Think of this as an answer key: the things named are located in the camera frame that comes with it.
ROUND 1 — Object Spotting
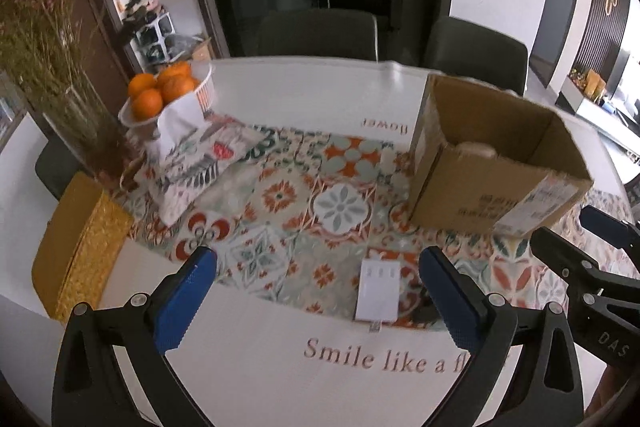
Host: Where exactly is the white tv console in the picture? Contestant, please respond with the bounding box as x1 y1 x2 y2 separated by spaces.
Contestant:
555 69 639 144

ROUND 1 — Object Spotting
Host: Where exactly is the orange fruit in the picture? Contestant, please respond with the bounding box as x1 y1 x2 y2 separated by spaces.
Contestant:
131 88 164 121
160 75 198 105
128 72 156 101

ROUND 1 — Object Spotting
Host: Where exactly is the patterned table runner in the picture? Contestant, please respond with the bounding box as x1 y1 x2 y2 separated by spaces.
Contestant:
116 126 566 327

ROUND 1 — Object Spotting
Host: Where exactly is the yellow woven placemat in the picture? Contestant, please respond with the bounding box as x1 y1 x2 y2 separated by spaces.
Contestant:
32 172 134 323

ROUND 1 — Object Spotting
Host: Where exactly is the glass vase with dried flowers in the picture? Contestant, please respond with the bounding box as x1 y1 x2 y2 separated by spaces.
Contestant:
1 0 128 179

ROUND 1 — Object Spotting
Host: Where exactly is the dark chair right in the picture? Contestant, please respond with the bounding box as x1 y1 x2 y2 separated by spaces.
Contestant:
424 16 528 96

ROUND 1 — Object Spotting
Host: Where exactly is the white rectangular power bank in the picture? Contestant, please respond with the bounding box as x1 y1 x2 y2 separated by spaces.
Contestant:
355 259 401 323

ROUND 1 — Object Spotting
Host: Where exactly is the white fruit basket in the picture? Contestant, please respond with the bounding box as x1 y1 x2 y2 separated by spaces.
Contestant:
118 61 215 129

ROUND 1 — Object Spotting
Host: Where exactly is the dark chair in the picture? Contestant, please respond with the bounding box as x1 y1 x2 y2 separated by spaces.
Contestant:
256 9 378 62
424 16 528 96

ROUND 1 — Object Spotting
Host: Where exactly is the dark chair left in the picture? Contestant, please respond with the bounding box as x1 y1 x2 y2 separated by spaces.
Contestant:
256 9 378 62

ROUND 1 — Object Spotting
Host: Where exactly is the white shoe rack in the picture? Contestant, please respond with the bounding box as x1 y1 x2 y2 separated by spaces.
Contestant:
122 0 176 72

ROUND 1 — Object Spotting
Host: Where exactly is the floral fabric tissue cover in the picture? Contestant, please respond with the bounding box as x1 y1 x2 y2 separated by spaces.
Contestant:
134 93 265 227

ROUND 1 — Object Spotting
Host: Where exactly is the pink round octopus gadget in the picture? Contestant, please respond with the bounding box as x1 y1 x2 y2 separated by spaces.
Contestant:
456 142 497 158

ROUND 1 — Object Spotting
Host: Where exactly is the brown cardboard box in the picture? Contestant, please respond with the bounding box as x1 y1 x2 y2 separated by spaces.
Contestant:
408 74 593 237

